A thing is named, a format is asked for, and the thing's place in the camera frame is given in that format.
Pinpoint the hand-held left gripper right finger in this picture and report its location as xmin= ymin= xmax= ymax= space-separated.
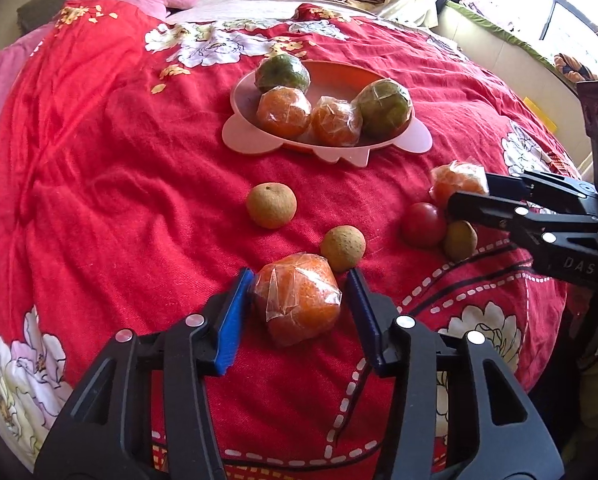
xmin=345 ymin=267 xmax=566 ymax=480

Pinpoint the white grey garment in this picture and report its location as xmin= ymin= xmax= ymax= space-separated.
xmin=424 ymin=27 xmax=472 ymax=63

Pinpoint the orange tangerine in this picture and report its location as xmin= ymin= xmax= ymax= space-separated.
xmin=251 ymin=253 xmax=342 ymax=347
xmin=256 ymin=86 xmax=313 ymax=141
xmin=429 ymin=160 xmax=490 ymax=208
xmin=310 ymin=96 xmax=363 ymax=147

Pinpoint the beige bed sheet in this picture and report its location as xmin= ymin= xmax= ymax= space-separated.
xmin=165 ymin=0 xmax=380 ymax=26

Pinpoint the cream window seat green trim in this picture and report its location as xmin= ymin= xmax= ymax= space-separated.
xmin=436 ymin=0 xmax=595 ymax=111

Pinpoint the red floral blanket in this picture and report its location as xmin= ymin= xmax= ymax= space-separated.
xmin=0 ymin=0 xmax=595 ymax=480

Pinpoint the orange patterned cloth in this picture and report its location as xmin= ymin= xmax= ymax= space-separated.
xmin=553 ymin=52 xmax=598 ymax=82

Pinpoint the small green tangerine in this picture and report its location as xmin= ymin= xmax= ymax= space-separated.
xmin=255 ymin=53 xmax=311 ymax=93

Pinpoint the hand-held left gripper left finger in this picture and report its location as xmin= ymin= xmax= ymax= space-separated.
xmin=33 ymin=267 xmax=257 ymax=480

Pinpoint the pink plastic plate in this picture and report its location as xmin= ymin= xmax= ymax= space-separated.
xmin=221 ymin=60 xmax=434 ymax=167

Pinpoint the brown longan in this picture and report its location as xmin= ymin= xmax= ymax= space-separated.
xmin=320 ymin=226 xmax=367 ymax=272
xmin=443 ymin=220 xmax=479 ymax=262
xmin=246 ymin=182 xmax=298 ymax=229

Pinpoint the red tomato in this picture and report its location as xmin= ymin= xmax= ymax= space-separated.
xmin=400 ymin=202 xmax=448 ymax=248

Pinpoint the large green tangerine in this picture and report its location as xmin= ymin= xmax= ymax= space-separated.
xmin=354 ymin=78 xmax=414 ymax=142

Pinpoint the window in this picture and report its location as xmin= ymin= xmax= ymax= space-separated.
xmin=474 ymin=0 xmax=598 ymax=86

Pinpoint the purple patterned cloth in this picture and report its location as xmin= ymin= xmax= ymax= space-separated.
xmin=459 ymin=0 xmax=530 ymax=36

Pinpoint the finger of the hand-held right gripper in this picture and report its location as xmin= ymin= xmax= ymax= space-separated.
xmin=446 ymin=191 xmax=598 ymax=256
xmin=483 ymin=169 xmax=598 ymax=206

